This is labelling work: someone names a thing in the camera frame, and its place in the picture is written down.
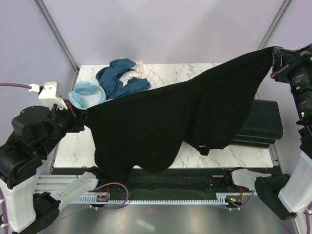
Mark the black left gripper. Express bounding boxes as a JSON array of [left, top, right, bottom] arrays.
[[39, 97, 90, 155]]

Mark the blue t shirt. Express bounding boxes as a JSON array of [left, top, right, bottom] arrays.
[[96, 58, 151, 100]]

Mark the black and pink drawer box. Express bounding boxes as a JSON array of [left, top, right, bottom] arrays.
[[232, 99, 283, 148]]

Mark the black t shirt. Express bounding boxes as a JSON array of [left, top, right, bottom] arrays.
[[86, 47, 273, 183]]

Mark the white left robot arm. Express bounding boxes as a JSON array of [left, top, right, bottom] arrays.
[[0, 102, 107, 234]]

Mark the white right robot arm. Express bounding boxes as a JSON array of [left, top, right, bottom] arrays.
[[223, 44, 312, 220]]

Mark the white t shirt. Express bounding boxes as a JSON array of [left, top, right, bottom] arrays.
[[119, 61, 152, 86]]

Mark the light blue ring toy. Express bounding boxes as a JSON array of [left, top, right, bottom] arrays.
[[68, 81, 106, 110]]

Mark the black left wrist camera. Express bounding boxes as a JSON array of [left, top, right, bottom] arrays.
[[38, 81, 68, 110]]

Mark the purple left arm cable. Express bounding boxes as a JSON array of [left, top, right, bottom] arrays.
[[0, 82, 130, 234]]

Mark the aluminium frame rail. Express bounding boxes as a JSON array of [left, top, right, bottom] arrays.
[[34, 174, 300, 195]]

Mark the white slotted cable duct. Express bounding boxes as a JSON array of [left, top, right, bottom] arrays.
[[71, 193, 237, 205]]

